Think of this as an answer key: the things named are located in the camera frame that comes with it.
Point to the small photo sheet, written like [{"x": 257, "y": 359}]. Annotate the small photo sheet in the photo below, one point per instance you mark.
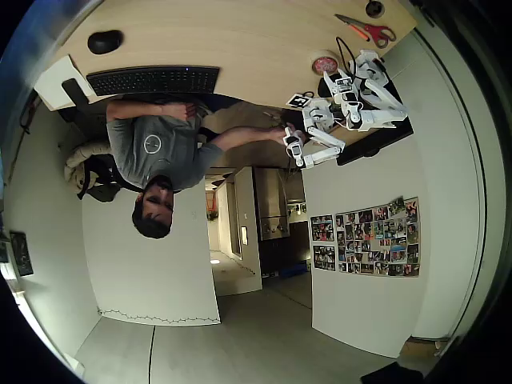
[
  {"x": 324, "y": 258},
  {"x": 322, "y": 228}
]

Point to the person's right forearm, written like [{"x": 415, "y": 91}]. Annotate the person's right forearm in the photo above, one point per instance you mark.
[{"x": 248, "y": 136}]

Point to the beige roll of tape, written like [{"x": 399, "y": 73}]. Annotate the beige roll of tape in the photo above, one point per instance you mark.
[{"x": 326, "y": 53}]

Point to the black computer keyboard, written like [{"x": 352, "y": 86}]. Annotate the black computer keyboard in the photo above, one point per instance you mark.
[{"x": 154, "y": 80}]

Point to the blue crate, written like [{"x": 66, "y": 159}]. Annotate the blue crate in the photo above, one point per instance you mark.
[{"x": 294, "y": 269}]

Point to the dark framed wall picture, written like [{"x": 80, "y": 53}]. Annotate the dark framed wall picture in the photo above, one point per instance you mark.
[{"x": 22, "y": 253}]

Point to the large photo collage poster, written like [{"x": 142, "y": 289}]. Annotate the large photo collage poster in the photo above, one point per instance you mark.
[{"x": 378, "y": 236}]

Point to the person's left hand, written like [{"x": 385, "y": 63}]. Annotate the person's left hand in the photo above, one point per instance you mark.
[{"x": 188, "y": 111}]

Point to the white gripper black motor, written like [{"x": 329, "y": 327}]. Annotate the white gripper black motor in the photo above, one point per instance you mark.
[{"x": 329, "y": 83}]

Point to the person's left forearm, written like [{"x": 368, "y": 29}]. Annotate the person's left forearm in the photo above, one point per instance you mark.
[{"x": 142, "y": 111}]

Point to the white follower robot arm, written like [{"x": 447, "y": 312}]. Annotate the white follower robot arm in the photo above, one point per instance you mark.
[{"x": 380, "y": 116}]

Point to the black computer mouse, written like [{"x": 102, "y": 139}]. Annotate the black computer mouse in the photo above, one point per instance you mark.
[{"x": 105, "y": 41}]

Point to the black phone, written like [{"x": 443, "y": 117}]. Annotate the black phone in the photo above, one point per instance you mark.
[{"x": 75, "y": 92}]

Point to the person's right hand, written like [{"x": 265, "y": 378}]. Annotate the person's right hand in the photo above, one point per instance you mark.
[{"x": 282, "y": 133}]

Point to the man in grey shirt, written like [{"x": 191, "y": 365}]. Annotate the man in grey shirt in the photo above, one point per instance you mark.
[{"x": 158, "y": 148}]

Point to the black flat panel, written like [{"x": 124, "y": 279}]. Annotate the black flat panel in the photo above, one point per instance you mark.
[{"x": 384, "y": 140}]

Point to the black round desk grommet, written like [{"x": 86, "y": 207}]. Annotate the black round desk grommet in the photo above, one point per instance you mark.
[{"x": 374, "y": 9}]

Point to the small gripper camera board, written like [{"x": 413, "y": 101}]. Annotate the small gripper camera board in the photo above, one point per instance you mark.
[{"x": 344, "y": 85}]

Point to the white leader robot arm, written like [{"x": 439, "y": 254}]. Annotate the white leader robot arm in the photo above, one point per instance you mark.
[{"x": 324, "y": 154}]

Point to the black office chair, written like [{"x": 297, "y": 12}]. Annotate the black office chair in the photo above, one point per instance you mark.
[{"x": 104, "y": 176}]

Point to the beige padded jacket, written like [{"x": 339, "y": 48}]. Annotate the beige padded jacket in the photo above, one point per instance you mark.
[{"x": 82, "y": 160}]

